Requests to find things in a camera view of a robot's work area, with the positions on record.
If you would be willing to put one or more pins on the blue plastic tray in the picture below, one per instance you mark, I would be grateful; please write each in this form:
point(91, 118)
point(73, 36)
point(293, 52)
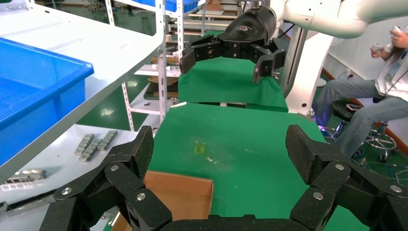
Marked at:
point(35, 92)

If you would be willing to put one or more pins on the seated person white shirt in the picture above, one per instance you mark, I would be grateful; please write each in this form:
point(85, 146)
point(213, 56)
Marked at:
point(366, 111)

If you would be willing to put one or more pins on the blue background storage bin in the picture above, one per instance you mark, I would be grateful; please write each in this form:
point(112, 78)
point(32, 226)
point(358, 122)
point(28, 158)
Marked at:
point(172, 4)

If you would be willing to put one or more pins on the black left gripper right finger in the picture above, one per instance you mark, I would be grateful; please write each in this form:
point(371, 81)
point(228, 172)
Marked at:
point(331, 178)

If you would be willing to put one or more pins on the white handheld controller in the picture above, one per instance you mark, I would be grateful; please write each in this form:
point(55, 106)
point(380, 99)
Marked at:
point(376, 47)
point(396, 29)

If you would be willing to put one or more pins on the white background shelf rack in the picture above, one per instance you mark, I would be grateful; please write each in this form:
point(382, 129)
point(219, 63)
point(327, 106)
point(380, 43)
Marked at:
point(180, 32)

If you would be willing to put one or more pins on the blue id badge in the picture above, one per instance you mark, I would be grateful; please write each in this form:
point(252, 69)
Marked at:
point(392, 71)

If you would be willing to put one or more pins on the white flat shelf board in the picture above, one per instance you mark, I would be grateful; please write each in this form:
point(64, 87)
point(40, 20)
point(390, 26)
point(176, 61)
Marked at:
point(57, 159)

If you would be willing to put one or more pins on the person left hand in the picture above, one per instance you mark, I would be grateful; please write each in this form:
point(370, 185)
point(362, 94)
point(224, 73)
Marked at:
point(400, 39)

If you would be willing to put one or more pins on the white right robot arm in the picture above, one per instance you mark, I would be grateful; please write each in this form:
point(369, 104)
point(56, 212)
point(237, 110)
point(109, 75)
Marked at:
point(334, 16)

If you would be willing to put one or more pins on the black round stool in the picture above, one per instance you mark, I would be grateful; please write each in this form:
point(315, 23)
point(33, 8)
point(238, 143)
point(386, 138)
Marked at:
point(341, 111)

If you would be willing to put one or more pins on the white paper scrap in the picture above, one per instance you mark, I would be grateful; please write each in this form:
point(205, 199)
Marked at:
point(209, 159)

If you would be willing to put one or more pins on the small brown carton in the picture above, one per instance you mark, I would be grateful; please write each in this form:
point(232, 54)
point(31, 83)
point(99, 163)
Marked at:
point(213, 4)

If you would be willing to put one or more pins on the pink-rimmed smartphone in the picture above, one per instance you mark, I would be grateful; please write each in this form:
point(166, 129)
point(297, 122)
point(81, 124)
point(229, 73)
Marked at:
point(355, 107)

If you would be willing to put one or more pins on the perforated white angle strut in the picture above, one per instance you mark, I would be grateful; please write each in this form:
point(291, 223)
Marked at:
point(162, 79)

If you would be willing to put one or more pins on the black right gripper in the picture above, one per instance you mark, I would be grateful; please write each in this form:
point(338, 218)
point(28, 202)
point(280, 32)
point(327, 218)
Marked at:
point(251, 28)

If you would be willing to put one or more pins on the small notched metal strip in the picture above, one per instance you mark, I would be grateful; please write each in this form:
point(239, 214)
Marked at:
point(84, 145)
point(90, 151)
point(107, 140)

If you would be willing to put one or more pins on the shallow cardboard box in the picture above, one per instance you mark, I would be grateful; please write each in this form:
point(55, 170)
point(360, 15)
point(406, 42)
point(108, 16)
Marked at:
point(178, 194)

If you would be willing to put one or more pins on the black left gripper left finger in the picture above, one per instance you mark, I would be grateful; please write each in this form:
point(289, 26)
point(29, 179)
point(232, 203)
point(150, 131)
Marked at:
point(124, 181)

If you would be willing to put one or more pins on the person right hand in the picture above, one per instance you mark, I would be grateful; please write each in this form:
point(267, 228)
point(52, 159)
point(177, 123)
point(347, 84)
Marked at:
point(376, 53)

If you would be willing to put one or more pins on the white robot torso column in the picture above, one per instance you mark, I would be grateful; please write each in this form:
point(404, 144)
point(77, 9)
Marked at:
point(309, 79)

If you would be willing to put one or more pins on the white ribbed shelf board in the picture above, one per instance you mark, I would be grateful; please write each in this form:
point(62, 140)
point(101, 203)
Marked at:
point(95, 41)

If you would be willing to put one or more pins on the long slotted metal rail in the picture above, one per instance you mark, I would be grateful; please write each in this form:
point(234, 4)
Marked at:
point(25, 178)

